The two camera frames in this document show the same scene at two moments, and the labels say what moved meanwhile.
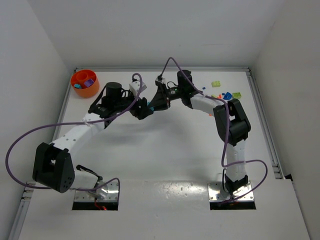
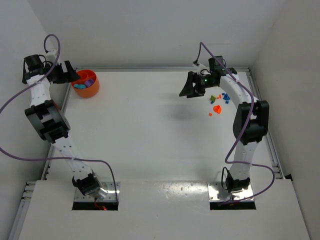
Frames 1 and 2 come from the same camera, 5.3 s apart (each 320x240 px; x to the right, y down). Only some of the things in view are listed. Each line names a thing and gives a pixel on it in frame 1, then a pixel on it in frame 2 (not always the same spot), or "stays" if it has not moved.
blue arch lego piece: [227, 96] stays
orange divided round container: [79, 77] stays
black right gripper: [164, 95] → [195, 83]
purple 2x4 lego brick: [88, 82] stays
